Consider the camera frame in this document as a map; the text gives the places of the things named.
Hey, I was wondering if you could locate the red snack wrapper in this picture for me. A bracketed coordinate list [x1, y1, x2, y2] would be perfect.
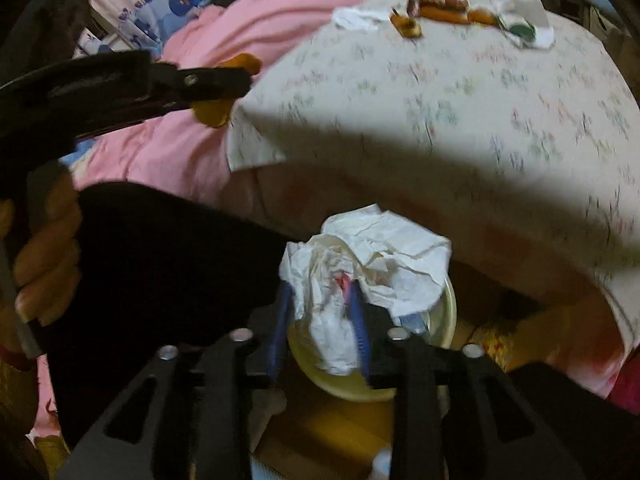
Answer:
[407, 0, 469, 13]

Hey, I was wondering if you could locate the pink duvet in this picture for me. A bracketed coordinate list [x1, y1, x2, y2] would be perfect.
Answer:
[8, 0, 362, 444]

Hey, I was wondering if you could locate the red shopping bag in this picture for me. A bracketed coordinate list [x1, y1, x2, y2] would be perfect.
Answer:
[608, 349, 640, 415]

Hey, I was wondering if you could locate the white paper wrapper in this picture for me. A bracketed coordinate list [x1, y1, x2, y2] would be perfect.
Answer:
[280, 205, 451, 376]

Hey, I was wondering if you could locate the person's left hand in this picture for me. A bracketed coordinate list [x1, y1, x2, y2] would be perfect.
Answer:
[1, 171, 81, 353]

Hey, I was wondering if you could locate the floral tablecloth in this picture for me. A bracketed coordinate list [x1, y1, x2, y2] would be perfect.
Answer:
[227, 14, 639, 349]

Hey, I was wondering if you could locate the yellow trash bin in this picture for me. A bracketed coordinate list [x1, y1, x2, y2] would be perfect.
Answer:
[288, 276, 457, 402]

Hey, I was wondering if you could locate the large white paper towel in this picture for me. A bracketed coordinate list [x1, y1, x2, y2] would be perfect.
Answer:
[488, 0, 555, 50]

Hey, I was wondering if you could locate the white tissue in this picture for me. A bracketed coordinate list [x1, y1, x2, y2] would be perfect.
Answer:
[331, 6, 390, 32]

